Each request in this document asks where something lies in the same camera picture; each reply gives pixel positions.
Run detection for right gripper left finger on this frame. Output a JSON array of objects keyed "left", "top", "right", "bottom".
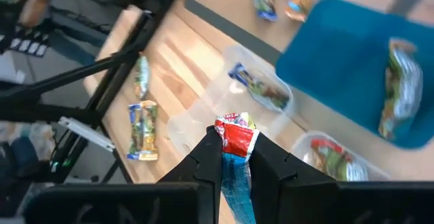
[{"left": 149, "top": 125, "right": 223, "bottom": 224}]

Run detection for yellow blue Chewy granola bar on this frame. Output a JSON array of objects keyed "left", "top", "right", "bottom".
[
  {"left": 126, "top": 100, "right": 159, "bottom": 162},
  {"left": 228, "top": 62, "right": 292, "bottom": 112},
  {"left": 250, "top": 0, "right": 279, "bottom": 22}
]

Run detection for green silver granola bar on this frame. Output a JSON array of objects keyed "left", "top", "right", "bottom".
[
  {"left": 134, "top": 55, "right": 151, "bottom": 100},
  {"left": 377, "top": 37, "right": 425, "bottom": 141}
]

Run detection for blue plastic bin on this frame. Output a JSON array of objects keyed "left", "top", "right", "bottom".
[{"left": 275, "top": 0, "right": 434, "bottom": 150}]

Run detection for clear plastic bin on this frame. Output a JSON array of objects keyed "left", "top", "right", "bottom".
[
  {"left": 290, "top": 130, "right": 391, "bottom": 183},
  {"left": 167, "top": 43, "right": 296, "bottom": 157}
]

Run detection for orange granola bar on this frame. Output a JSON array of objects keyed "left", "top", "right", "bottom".
[{"left": 285, "top": 0, "right": 313, "bottom": 22}]

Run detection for black drawer unit white labels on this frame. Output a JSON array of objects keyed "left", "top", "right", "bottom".
[{"left": 0, "top": 30, "right": 50, "bottom": 58}]

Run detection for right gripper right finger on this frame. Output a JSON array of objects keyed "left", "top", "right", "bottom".
[{"left": 249, "top": 132, "right": 340, "bottom": 224}]

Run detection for silver aluminium extrusion piece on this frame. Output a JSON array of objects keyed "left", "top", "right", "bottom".
[{"left": 57, "top": 116, "right": 117, "bottom": 153}]

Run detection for person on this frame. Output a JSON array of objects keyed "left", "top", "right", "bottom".
[{"left": 13, "top": 0, "right": 58, "bottom": 28}]

